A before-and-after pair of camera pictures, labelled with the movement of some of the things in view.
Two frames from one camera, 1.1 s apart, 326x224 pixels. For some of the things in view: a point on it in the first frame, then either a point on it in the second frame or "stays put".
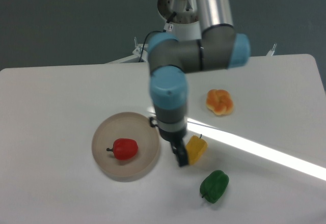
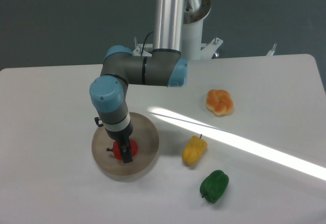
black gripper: x=175 y=139 -> x=123 y=136
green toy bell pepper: x=213 y=186 stays put
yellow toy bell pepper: x=195 y=148 stays put
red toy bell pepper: x=124 y=148 stays put
